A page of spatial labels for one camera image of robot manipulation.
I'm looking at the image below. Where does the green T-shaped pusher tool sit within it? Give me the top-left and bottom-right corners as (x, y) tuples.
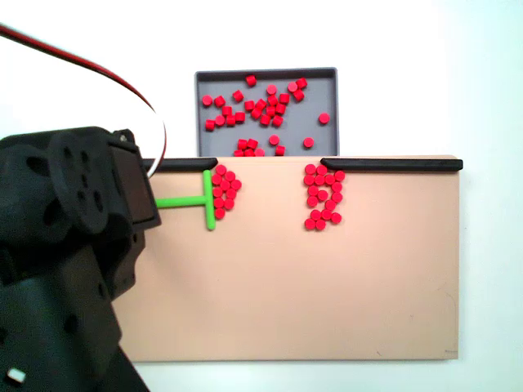
(154, 169), (217, 232)

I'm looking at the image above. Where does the grey tray container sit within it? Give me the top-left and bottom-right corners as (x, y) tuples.
(194, 66), (341, 158)

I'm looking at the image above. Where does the beige rectangular board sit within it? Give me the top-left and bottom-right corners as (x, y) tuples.
(112, 154), (464, 363)

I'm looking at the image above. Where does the red white black servo cable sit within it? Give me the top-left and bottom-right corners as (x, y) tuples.
(0, 22), (168, 177)

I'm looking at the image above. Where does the black guide rail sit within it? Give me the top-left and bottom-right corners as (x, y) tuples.
(320, 157), (464, 172)
(141, 158), (219, 172)

